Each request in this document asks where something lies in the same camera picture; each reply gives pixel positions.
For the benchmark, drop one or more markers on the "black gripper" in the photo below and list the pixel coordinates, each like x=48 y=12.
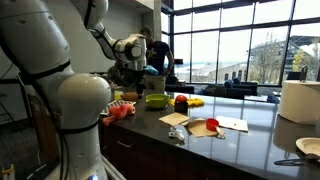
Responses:
x=140 y=78

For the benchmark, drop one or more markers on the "pink plush doll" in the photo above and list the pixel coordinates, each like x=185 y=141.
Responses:
x=120 y=111

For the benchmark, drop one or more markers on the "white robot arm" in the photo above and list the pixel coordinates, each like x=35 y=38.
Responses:
x=80 y=100

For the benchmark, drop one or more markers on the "green plastic bowl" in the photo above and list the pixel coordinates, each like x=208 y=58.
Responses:
x=157 y=101

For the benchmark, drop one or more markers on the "yellow translucent cup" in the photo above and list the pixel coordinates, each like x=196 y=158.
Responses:
x=117 y=95

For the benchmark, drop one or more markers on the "seated person gray hoodie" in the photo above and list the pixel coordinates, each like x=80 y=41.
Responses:
x=121 y=76

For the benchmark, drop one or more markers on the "low dark bench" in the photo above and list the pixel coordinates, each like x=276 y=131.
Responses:
x=180 y=89

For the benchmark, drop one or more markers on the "red button on black box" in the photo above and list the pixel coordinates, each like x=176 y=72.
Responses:
x=181 y=101

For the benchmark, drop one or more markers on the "standing person navy t-shirt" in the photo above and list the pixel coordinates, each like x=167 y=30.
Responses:
x=160 y=53

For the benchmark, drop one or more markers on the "square brown paper sheet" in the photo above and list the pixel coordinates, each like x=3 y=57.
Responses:
x=175 y=118

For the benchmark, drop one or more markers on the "small white clip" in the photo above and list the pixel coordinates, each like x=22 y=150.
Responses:
x=176 y=134

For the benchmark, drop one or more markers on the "yellow banana toy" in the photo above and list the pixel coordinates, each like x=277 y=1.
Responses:
x=195 y=101

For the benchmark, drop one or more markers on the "crumpled brown paper sheet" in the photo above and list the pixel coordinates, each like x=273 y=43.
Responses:
x=198 y=128

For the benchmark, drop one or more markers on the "dark couch with blue cushions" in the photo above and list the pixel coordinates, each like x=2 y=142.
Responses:
x=233 y=89

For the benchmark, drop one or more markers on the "white paper sheet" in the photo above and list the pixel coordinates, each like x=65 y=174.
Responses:
x=232 y=122

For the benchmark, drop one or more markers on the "large white paper roll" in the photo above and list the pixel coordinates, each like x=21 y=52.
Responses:
x=300 y=101

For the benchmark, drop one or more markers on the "black utensil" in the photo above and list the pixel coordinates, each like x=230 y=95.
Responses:
x=288 y=161

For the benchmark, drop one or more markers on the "white ceramic plate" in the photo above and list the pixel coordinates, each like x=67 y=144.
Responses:
x=310 y=145

